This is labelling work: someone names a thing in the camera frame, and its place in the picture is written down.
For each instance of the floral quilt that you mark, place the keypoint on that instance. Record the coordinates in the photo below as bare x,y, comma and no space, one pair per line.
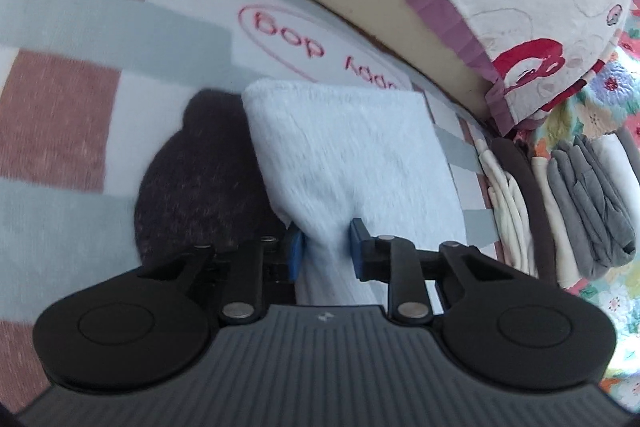
600,97

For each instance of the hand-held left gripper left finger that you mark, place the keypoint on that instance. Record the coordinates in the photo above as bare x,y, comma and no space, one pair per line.
295,257

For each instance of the grey folded garment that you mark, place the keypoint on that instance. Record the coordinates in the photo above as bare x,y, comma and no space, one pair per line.
590,202

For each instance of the dark brown folded garment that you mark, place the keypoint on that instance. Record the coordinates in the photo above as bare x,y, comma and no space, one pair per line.
532,207

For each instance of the cream folded garment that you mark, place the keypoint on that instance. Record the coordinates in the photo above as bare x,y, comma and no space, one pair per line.
505,207

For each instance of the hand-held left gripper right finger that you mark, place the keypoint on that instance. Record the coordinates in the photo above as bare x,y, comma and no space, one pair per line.
357,252

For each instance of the off-white folded garment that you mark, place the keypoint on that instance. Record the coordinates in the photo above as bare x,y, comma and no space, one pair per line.
560,237

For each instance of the checkered pink and grey mat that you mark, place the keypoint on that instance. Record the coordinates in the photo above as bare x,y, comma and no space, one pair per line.
55,117

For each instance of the pale fluffy garment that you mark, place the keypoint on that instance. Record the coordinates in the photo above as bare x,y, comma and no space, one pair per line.
345,157

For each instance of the bear printed blanket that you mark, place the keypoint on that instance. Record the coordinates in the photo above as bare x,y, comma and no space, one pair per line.
525,7

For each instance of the white folded garment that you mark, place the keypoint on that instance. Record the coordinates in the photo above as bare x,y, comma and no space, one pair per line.
617,157

